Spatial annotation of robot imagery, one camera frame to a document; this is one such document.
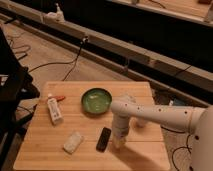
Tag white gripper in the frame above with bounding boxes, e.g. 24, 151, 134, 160
112, 115, 129, 149

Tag black eraser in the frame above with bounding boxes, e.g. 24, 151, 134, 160
96, 127, 111, 152

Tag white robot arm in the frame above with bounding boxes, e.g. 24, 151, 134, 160
110, 96, 213, 171

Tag green bowl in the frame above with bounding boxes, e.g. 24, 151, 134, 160
81, 88, 112, 115

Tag white crumpled cloth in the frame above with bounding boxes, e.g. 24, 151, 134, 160
63, 131, 84, 154

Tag white glue bottle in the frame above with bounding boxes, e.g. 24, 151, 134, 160
47, 94, 63, 125

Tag blue power box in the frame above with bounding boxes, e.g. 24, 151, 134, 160
169, 98, 186, 106

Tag orange marker pen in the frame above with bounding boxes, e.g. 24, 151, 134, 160
42, 96, 66, 102

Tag black chair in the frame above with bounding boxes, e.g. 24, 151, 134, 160
0, 28, 40, 171

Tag black cables at right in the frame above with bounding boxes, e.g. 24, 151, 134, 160
161, 124, 198, 171

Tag black floor cable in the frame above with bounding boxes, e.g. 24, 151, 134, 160
27, 37, 90, 82

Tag white object on rail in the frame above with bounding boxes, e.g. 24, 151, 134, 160
45, 3, 65, 22

